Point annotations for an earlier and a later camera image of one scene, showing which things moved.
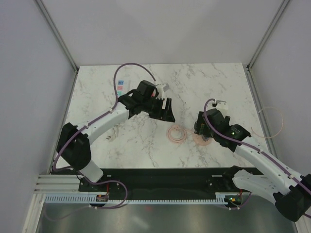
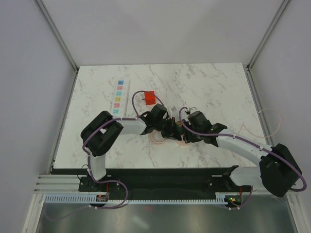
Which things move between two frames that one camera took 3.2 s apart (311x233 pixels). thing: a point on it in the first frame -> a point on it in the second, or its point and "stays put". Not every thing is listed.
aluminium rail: (58, 184) stays put
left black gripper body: (153, 107) -> (163, 125)
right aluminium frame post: (280, 11) stays put
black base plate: (211, 181) stays put
